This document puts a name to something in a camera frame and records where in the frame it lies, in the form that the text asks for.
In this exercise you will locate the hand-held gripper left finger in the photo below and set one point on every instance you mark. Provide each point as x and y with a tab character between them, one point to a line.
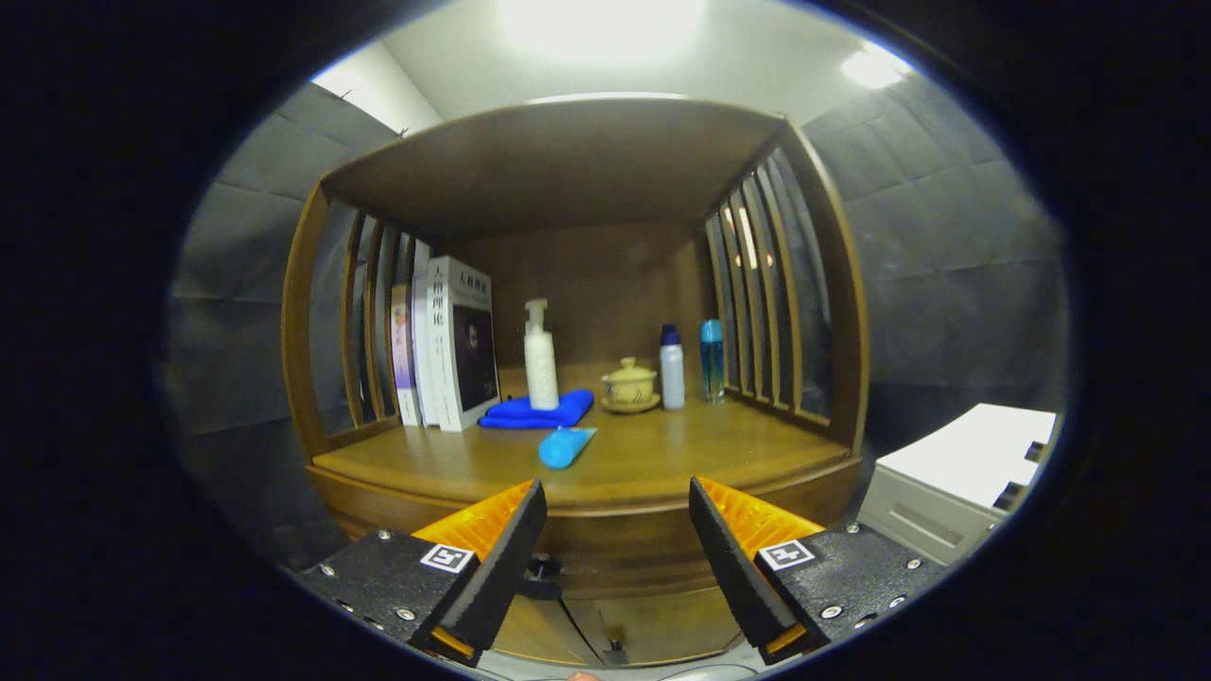
506	567

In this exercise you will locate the clear blue bottle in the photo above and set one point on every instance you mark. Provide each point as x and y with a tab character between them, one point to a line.
711	364

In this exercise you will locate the round ceiling lamp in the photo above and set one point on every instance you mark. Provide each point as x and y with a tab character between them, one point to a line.
601	19

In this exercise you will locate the black drawer knob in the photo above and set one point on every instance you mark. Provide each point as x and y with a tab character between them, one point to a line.
544	572

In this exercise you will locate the wooden cabinet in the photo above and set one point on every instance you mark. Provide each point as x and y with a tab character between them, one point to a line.
568	161

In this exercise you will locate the white pump bottle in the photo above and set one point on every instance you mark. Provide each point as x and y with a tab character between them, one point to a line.
541	369

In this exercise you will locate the blue and white cosmetic tube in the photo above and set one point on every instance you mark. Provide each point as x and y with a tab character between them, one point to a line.
563	447

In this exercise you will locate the rectangular ceiling lamp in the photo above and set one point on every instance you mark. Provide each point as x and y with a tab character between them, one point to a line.
870	68

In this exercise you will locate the white drawer unit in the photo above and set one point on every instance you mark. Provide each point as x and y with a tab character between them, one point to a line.
965	454

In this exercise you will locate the purple book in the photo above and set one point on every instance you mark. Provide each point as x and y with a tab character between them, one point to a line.
404	359

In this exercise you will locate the blue folded cloth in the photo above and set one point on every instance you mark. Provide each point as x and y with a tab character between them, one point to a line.
516	411

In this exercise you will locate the yellow saucer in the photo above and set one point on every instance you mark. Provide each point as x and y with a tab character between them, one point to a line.
629	408

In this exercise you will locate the white bottle with blue cap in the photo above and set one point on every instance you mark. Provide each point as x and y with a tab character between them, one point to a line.
672	374

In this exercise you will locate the wooden cabinet door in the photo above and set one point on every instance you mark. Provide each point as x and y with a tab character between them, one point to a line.
539	629
672	624

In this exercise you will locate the yellow lidded teacup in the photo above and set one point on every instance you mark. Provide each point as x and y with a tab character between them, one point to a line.
630	386

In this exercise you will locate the white book with dark portrait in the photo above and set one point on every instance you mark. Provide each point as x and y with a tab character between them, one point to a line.
445	350

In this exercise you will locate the wooden countertop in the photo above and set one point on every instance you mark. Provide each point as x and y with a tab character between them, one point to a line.
681	454

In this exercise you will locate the thin white book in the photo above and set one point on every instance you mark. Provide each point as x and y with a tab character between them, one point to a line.
424	359

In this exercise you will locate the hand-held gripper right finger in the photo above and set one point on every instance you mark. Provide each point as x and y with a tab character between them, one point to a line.
733	577

